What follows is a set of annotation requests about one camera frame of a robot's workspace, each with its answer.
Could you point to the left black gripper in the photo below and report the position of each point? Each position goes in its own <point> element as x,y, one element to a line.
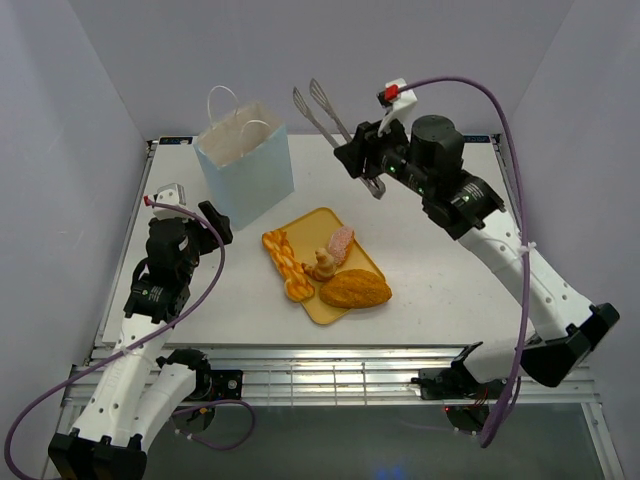
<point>222,220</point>

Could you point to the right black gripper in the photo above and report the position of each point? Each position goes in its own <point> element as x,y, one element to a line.
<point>364,145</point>

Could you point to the pink sugared donut bread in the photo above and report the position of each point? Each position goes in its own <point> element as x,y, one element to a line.
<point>340,244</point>

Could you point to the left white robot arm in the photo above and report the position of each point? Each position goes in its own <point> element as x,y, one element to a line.
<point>139,389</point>

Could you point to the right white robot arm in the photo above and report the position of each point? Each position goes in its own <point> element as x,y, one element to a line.
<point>567,326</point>

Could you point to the light blue paper bag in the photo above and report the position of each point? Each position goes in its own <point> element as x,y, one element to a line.
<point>245,158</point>

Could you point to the orange braided bread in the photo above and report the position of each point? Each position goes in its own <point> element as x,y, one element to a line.
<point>297,286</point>

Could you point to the small croissant bread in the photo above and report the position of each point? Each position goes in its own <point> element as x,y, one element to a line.
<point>324,268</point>

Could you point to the brown oval crusty bread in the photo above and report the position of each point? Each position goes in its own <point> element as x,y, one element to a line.
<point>355,289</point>

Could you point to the yellow plastic tray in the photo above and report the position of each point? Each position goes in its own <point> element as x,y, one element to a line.
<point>310,232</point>

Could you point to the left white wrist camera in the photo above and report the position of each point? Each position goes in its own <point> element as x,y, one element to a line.
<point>172,194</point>

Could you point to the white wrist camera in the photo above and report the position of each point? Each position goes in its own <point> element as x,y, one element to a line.
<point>172,194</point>
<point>397,104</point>

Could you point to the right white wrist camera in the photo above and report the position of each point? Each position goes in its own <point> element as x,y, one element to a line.
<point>397,104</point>

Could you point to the aluminium table frame rail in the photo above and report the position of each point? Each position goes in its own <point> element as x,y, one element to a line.
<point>358,376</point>

